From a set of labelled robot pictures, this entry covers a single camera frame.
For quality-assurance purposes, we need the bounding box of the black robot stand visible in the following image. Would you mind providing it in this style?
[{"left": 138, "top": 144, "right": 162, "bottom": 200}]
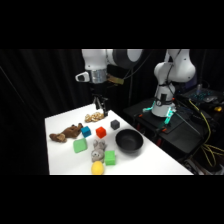
[{"left": 122, "top": 97, "right": 224, "bottom": 165}]

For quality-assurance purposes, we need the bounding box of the green cube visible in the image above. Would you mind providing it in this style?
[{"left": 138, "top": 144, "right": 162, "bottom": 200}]
[{"left": 104, "top": 149, "right": 117, "bottom": 167}]

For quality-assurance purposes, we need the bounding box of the dark grey cube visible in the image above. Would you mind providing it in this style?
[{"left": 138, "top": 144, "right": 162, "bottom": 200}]
[{"left": 110, "top": 119, "right": 121, "bottom": 131}]

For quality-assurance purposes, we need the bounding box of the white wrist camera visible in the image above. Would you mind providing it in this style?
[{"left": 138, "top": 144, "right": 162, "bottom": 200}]
[{"left": 75, "top": 71, "right": 91, "bottom": 84}]

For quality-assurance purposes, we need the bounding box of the yellow cable bundle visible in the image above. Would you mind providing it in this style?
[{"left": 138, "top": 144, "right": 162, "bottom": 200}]
[{"left": 187, "top": 98, "right": 224, "bottom": 168}]

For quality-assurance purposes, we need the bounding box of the grey plush animal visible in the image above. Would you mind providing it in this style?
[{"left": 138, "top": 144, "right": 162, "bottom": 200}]
[{"left": 90, "top": 138, "right": 108, "bottom": 164}]

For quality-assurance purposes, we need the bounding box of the light green flat block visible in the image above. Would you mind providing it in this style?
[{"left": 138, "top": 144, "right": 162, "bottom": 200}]
[{"left": 72, "top": 137, "right": 89, "bottom": 154}]

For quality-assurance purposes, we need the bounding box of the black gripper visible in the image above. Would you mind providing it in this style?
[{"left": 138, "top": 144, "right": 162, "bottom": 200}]
[{"left": 88, "top": 81, "right": 110, "bottom": 118}]

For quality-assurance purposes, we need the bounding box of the brown plush animal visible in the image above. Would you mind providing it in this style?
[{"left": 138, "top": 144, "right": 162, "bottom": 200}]
[{"left": 48, "top": 122, "right": 84, "bottom": 144}]

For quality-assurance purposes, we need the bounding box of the tan plush toy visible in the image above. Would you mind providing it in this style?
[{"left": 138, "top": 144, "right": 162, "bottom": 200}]
[{"left": 84, "top": 111, "right": 107, "bottom": 124}]

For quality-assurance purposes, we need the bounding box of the yellow lemon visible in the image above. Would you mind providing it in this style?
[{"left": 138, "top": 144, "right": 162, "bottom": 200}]
[{"left": 90, "top": 160, "right": 105, "bottom": 176}]

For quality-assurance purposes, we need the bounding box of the blue cube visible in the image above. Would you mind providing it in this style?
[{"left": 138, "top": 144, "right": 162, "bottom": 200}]
[{"left": 80, "top": 125, "right": 92, "bottom": 138}]

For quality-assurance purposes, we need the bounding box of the red cube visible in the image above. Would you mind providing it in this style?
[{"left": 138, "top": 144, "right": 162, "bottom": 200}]
[{"left": 95, "top": 126, "right": 108, "bottom": 139}]

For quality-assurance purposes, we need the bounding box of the black electronics box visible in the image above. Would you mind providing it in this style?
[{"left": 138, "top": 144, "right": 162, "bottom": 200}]
[{"left": 178, "top": 83, "right": 224, "bottom": 113}]

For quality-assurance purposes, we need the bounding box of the black bowl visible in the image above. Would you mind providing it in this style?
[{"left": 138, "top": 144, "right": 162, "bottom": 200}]
[{"left": 114, "top": 128, "right": 145, "bottom": 155}]

